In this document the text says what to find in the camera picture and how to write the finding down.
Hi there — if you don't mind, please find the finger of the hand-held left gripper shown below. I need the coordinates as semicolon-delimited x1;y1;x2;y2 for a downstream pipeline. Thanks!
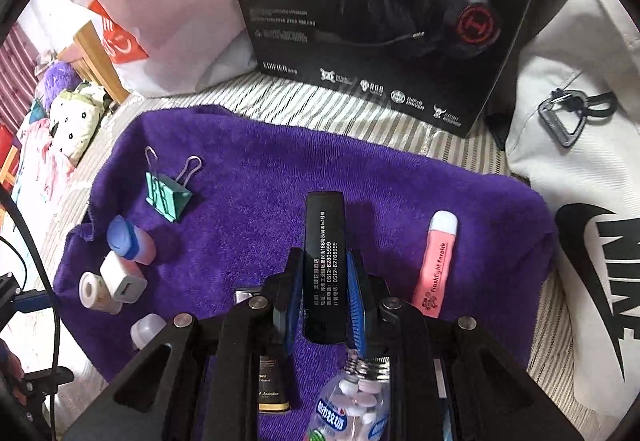
10;288;53;314
20;367;76;414

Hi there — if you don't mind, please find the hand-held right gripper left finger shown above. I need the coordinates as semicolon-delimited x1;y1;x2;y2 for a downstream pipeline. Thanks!
62;248;304;441

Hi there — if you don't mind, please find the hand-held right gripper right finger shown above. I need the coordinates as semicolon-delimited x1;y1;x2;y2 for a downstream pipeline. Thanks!
346;248;576;441

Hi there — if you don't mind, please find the black rectangular box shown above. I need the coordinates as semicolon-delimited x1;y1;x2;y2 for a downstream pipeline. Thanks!
302;191;347;344

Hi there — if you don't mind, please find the white tape roll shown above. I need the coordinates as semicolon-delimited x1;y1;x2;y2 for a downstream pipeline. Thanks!
80;271;123;316

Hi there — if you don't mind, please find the black tube gold label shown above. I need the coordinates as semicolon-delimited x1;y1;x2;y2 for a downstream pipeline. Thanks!
259;353;292;414

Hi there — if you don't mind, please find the pink flashlight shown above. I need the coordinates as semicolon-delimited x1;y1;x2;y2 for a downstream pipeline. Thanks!
411;210;460;319

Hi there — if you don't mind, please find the white charger plug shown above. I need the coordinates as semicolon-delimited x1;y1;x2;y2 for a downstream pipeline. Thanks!
100;251;147;304

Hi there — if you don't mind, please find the clear plastic bottle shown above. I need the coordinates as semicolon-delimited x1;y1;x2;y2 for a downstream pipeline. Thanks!
302;353;393;441

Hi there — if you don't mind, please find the white round-top bottle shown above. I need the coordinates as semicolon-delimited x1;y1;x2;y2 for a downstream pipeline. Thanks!
130;313;168;352

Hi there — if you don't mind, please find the small blue pink container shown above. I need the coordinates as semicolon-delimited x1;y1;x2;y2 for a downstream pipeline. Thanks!
106;215;157;264

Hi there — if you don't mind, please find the purple towel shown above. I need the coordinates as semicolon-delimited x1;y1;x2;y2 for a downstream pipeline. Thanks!
52;104;560;441

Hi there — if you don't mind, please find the pink bedding cloth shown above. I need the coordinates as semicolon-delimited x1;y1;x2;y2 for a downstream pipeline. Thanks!
10;118;76;222

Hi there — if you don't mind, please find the green binder clip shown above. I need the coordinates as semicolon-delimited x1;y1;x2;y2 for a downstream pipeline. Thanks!
144;146;203;222

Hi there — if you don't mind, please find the white flower-pattern pillow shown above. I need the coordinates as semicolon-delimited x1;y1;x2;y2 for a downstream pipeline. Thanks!
47;84;113;167

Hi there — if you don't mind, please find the purple plush toy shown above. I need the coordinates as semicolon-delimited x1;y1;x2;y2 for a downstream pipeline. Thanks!
42;61;83;109

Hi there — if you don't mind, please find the red striped curtain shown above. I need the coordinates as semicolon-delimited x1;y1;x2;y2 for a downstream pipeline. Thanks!
0;21;41;132

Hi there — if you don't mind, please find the wooden furniture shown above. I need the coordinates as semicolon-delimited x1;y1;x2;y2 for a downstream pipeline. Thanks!
57;20;131;104

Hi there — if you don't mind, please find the black carabiner clip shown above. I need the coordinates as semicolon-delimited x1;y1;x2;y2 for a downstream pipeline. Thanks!
537;88;616;149

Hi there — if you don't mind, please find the white bag with black logo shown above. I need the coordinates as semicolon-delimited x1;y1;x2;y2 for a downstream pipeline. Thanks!
505;0;640;417

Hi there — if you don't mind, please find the black cable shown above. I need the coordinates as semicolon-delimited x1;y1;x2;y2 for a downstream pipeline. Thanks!
0;184;63;439

